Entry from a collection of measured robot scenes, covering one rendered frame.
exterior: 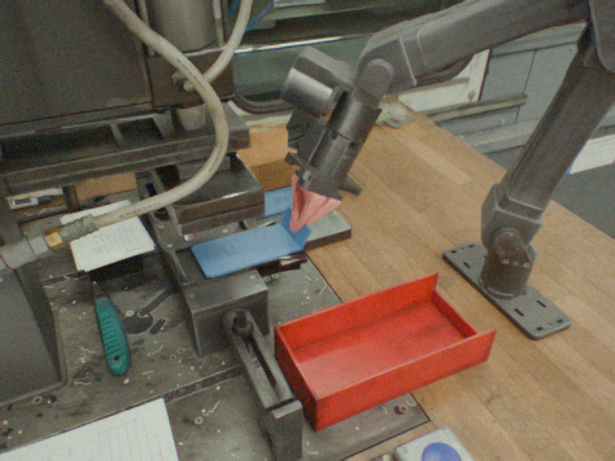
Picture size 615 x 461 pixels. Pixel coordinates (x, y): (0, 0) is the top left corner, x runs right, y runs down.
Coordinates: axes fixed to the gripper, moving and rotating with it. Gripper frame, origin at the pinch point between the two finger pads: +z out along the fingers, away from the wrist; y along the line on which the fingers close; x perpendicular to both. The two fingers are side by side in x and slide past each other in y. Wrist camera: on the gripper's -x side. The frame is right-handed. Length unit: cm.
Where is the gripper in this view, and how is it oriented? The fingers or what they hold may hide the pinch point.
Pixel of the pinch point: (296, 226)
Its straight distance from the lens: 76.1
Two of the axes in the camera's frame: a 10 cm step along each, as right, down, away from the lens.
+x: 4.5, 5.1, -7.3
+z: -4.4, 8.4, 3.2
